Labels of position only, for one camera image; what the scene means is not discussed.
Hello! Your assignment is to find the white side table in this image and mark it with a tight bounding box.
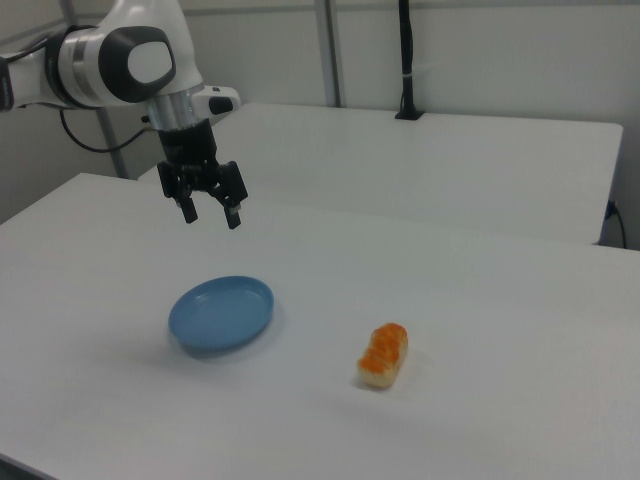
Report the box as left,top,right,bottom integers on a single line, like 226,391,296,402
137,102,625,246

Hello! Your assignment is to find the blue round plate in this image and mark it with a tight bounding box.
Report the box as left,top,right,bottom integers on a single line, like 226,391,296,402
167,274,276,358

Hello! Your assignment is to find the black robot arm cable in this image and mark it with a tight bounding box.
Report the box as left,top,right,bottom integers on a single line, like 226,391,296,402
58,107,154,154

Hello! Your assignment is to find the black cable with blue plug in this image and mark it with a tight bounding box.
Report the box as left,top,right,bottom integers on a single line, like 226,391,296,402
606,199,629,251

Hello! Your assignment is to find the black clamp-mounted stand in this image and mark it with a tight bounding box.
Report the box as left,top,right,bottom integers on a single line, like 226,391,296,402
394,0,425,121

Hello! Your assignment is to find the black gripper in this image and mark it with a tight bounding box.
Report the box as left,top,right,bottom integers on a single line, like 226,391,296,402
156,120,250,231

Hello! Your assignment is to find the orange-glazed bread loaf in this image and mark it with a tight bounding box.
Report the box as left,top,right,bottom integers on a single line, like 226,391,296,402
356,323,410,390

